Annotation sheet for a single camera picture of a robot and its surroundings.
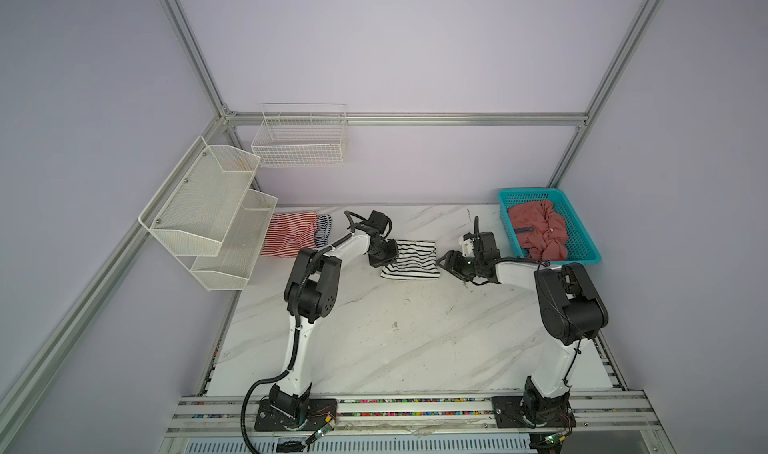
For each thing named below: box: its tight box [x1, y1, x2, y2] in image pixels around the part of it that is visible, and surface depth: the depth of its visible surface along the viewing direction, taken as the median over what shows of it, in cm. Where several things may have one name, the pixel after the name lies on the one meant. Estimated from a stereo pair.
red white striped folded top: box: [261, 212, 318, 258], surface depth 109 cm
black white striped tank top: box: [380, 240, 441, 280], surface depth 103 cm
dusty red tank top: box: [508, 200, 568, 262], surface depth 110 cm
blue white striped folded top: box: [314, 214, 332, 247], surface depth 113 cm
